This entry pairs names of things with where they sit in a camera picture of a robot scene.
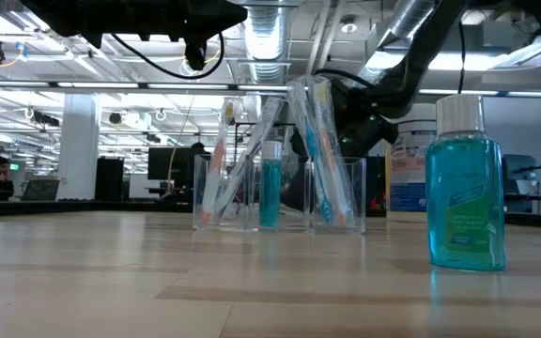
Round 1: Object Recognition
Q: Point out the black computer monitor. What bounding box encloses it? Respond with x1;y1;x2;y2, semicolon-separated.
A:
147;146;208;182

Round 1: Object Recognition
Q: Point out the dark laptop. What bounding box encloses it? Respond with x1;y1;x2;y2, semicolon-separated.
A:
20;178;61;203

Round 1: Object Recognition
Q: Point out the fluorescent ceiling light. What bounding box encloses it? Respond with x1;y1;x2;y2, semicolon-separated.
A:
427;49;502;72

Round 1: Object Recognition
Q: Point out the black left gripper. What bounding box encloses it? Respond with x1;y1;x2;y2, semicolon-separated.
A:
157;0;249;42

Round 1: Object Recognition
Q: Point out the silver ventilation duct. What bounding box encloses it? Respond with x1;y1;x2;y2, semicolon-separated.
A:
238;0;291;159

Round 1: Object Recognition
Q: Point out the clear acrylic organizer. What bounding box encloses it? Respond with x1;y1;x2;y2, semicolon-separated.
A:
193;154;367;235

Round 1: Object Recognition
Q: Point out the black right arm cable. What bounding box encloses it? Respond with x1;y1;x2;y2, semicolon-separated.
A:
455;18;468;96

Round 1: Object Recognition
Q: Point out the grey blue monitor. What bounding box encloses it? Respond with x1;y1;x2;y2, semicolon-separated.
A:
502;153;540;196

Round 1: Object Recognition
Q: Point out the teal mouthwash bottle white cap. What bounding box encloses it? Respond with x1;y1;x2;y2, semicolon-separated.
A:
425;93;507;272
258;140;284;231

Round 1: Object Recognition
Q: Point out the black cabinet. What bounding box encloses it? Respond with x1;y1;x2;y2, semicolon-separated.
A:
94;157;126;202

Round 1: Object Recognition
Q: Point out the long ceiling light strip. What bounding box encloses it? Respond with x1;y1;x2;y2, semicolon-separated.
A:
0;78;541;99

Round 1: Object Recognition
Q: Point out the white Lysol wipes canister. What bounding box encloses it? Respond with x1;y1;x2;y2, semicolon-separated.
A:
384;103;439;223

